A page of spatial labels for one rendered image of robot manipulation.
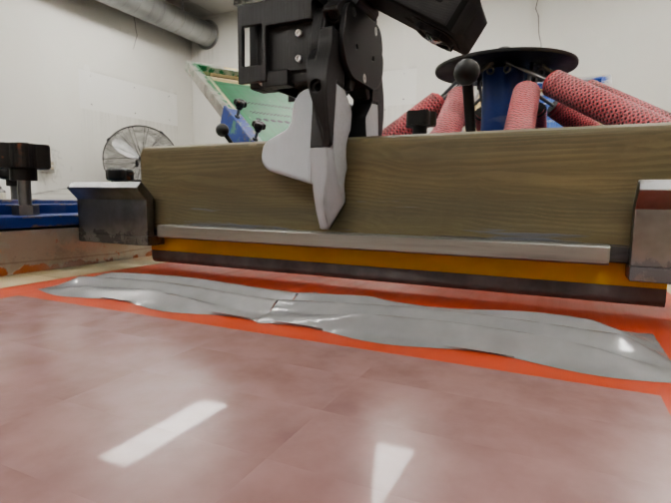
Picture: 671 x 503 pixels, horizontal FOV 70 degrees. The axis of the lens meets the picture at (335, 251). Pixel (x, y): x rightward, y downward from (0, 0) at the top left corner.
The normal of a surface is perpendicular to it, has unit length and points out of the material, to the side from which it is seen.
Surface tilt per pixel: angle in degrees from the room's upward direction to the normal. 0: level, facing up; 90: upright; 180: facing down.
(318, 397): 0
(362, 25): 90
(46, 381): 0
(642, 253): 90
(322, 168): 101
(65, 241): 90
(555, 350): 39
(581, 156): 90
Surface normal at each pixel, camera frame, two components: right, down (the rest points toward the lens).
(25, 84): 0.90, 0.06
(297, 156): -0.42, -0.04
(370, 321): -0.30, -0.62
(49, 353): 0.01, -0.99
